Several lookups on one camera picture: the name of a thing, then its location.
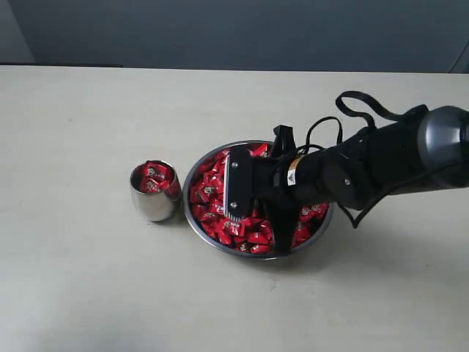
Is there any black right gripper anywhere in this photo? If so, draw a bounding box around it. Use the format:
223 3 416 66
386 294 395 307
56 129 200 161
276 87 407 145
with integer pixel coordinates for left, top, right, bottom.
252 124 382 254

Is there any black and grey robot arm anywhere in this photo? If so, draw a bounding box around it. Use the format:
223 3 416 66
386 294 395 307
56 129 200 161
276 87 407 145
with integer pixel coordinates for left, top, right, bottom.
252 106 468 253

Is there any pile of red wrapped candies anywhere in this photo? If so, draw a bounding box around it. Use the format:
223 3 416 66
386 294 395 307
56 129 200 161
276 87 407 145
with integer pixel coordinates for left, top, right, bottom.
190 143 329 254

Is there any round metal bowl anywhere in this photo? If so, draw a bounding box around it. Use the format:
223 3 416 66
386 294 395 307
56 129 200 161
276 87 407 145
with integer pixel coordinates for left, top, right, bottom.
182 140 336 260

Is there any stainless steel cup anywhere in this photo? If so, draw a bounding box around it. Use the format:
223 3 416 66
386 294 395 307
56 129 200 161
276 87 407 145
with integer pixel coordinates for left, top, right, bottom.
130 160 182 222

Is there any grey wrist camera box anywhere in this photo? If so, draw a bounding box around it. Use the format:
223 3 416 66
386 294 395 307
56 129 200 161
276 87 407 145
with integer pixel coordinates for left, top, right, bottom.
223 144 256 222

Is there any black cable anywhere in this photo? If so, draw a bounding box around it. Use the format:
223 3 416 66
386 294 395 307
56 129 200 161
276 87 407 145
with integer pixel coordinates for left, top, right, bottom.
270 90 469 229

